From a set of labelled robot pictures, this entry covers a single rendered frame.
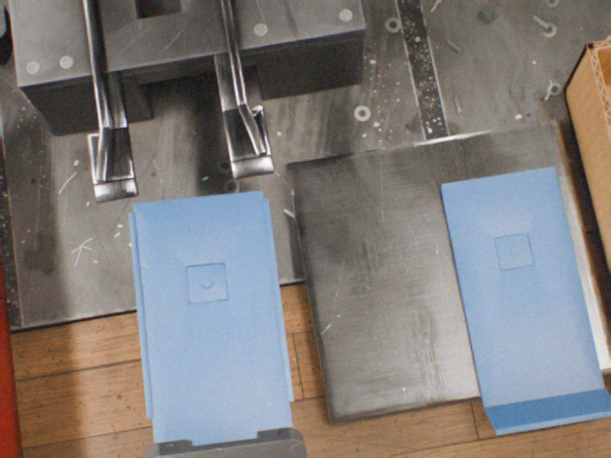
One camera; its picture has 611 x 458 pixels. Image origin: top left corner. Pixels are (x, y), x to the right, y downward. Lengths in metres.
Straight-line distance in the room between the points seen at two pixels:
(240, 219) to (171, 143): 0.13
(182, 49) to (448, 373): 0.24
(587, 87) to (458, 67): 0.09
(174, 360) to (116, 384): 0.11
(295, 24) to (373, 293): 0.16
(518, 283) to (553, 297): 0.02
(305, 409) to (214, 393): 0.11
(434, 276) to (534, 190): 0.08
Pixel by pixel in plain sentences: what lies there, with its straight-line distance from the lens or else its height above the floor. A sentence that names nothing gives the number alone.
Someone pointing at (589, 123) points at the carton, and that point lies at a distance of 0.70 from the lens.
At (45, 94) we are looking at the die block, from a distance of 0.68.
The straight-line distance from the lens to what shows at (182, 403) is 0.59.
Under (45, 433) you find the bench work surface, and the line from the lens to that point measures 0.71.
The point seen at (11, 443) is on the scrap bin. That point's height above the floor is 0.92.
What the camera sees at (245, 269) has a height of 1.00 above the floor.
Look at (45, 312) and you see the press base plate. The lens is 0.72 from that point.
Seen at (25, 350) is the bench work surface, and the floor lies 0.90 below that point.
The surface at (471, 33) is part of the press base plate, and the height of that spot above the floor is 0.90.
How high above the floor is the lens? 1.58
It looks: 75 degrees down
